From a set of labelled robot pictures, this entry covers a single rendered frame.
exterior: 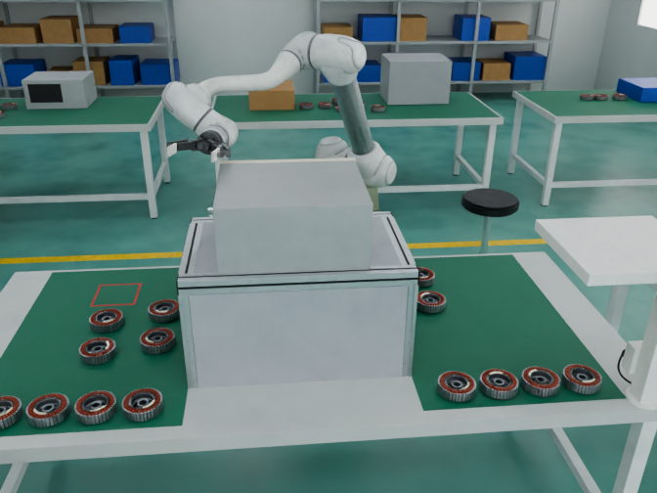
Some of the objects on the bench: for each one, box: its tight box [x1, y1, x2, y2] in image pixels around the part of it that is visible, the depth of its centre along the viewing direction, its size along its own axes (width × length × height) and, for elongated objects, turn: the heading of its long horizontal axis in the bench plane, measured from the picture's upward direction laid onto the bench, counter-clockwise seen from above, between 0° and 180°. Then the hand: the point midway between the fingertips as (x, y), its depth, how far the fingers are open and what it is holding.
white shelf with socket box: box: [535, 215, 657, 410], centre depth 187 cm, size 35×37×46 cm
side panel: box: [178, 295, 198, 388], centre depth 195 cm, size 28×3×32 cm, turn 5°
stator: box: [79, 337, 116, 365], centre depth 203 cm, size 11×11×4 cm
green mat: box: [412, 254, 626, 411], centre depth 226 cm, size 94×61×1 cm, turn 5°
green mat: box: [0, 267, 188, 437], centre depth 214 cm, size 94×61×1 cm, turn 5°
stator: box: [89, 308, 124, 333], centre depth 219 cm, size 11×11×4 cm
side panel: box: [402, 286, 418, 377], centre depth 201 cm, size 28×3×32 cm, turn 5°
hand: (191, 154), depth 189 cm, fingers open, 13 cm apart
